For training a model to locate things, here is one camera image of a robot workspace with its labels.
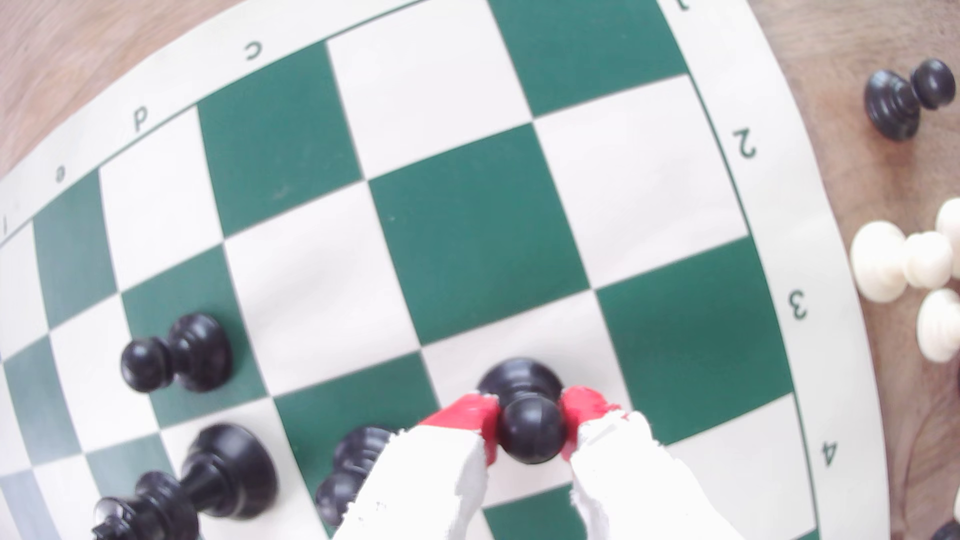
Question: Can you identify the black rook piece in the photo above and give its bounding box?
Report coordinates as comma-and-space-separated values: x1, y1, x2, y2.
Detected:
315, 425, 396, 528

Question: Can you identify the green and white chessboard mat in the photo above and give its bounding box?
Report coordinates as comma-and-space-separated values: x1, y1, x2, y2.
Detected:
0, 0, 895, 540

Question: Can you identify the white chess pawn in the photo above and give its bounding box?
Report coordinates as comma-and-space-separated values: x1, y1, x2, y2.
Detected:
915, 288, 960, 365
849, 219, 954, 305
934, 197, 960, 281

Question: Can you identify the tall black chess piece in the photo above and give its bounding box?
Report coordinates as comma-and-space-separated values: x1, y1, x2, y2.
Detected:
91, 422, 280, 540

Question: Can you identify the black chess pawn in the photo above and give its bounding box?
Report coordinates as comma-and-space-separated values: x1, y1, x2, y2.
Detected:
120, 312, 234, 395
477, 357, 570, 466
862, 58, 958, 143

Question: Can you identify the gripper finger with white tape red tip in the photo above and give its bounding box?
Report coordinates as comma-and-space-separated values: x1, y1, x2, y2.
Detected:
561, 386, 744, 540
333, 392, 502, 540

